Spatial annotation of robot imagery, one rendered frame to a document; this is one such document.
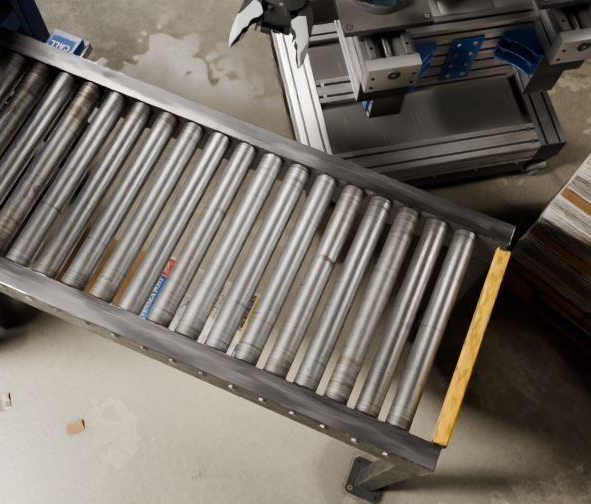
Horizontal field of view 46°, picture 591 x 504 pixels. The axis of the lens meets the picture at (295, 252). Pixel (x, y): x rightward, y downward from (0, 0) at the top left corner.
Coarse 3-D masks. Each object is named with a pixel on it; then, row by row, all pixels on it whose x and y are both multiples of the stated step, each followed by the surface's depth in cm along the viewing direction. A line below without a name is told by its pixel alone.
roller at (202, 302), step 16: (272, 160) 153; (256, 176) 152; (272, 176) 152; (256, 192) 150; (240, 208) 149; (256, 208) 149; (240, 224) 147; (224, 240) 146; (240, 240) 146; (224, 256) 144; (208, 272) 143; (224, 272) 144; (208, 288) 142; (192, 304) 140; (208, 304) 141; (192, 320) 139; (192, 336) 138
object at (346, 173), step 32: (0, 32) 163; (32, 64) 163; (64, 64) 160; (96, 64) 161; (128, 96) 158; (160, 96) 158; (224, 128) 156; (256, 128) 156; (256, 160) 160; (288, 160) 154; (320, 160) 153; (384, 192) 151; (416, 192) 151; (448, 224) 150; (480, 224) 149; (480, 256) 157
